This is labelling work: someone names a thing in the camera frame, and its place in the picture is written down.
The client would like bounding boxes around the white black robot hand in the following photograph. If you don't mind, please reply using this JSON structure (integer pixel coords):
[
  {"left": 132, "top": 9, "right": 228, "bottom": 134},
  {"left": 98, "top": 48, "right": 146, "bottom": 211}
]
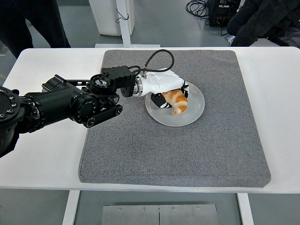
[{"left": 140, "top": 69, "right": 190, "bottom": 110}]

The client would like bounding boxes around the golden croissant bread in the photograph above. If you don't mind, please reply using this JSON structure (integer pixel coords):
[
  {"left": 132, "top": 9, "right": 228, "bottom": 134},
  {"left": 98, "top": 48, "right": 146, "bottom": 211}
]
[{"left": 161, "top": 88, "right": 188, "bottom": 115}]

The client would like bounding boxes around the light grey round plate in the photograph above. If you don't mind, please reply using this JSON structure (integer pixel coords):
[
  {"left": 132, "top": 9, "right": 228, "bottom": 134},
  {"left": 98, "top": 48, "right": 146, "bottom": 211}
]
[{"left": 145, "top": 81, "right": 206, "bottom": 128}]

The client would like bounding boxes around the grey felt mat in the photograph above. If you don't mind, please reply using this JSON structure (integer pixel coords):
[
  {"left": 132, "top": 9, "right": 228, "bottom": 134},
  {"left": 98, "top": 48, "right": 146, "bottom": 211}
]
[{"left": 78, "top": 49, "right": 272, "bottom": 188}]

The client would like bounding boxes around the white cabinet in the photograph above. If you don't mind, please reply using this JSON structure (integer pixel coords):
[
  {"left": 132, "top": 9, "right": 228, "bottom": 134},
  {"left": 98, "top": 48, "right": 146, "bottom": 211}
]
[{"left": 88, "top": 0, "right": 135, "bottom": 37}]

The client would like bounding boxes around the black electronic device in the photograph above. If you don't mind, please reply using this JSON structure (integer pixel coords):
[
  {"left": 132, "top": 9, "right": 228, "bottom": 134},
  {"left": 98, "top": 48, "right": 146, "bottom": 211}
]
[{"left": 208, "top": 0, "right": 242, "bottom": 27}]

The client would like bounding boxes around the black jacket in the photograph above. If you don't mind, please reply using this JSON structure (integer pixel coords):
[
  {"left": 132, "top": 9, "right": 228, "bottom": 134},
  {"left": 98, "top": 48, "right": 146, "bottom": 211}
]
[{"left": 226, "top": 0, "right": 300, "bottom": 48}]

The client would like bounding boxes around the white table leg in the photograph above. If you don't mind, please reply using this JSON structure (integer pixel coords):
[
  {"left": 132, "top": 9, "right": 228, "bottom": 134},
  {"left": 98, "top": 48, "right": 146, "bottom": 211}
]
[
  {"left": 237, "top": 193, "right": 255, "bottom": 225},
  {"left": 61, "top": 190, "right": 81, "bottom": 225}
]

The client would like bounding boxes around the person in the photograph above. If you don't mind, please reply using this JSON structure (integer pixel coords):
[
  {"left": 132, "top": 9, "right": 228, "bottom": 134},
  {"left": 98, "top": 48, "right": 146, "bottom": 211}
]
[{"left": 0, "top": 0, "right": 72, "bottom": 60}]

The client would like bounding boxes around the white stand post with base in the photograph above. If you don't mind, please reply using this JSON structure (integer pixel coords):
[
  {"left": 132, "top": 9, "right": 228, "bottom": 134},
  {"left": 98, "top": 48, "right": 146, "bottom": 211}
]
[{"left": 94, "top": 0, "right": 161, "bottom": 49}]

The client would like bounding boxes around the thin black cable on post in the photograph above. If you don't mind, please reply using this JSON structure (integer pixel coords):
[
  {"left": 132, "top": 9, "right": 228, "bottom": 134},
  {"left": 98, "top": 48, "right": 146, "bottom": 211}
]
[{"left": 116, "top": 13, "right": 130, "bottom": 23}]

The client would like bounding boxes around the black floor cable bundle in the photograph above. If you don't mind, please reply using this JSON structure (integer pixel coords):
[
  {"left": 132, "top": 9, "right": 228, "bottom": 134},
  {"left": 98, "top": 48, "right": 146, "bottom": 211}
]
[{"left": 186, "top": 0, "right": 211, "bottom": 26}]

